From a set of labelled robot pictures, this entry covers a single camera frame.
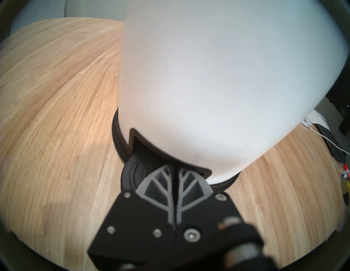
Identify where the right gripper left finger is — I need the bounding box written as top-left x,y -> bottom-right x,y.
87,165 -> 176,268

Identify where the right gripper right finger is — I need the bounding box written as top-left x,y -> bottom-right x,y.
174,168 -> 244,258

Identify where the white pedal trash can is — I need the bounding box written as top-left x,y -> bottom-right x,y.
112,0 -> 349,198

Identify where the black keyboard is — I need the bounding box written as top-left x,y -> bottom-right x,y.
314,123 -> 348,163

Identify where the flat white paper towel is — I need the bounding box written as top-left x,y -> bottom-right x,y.
309,109 -> 329,126

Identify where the black video sound bar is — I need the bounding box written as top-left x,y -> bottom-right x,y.
325,93 -> 350,135

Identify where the white charger cable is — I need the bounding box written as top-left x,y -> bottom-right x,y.
301,115 -> 350,175

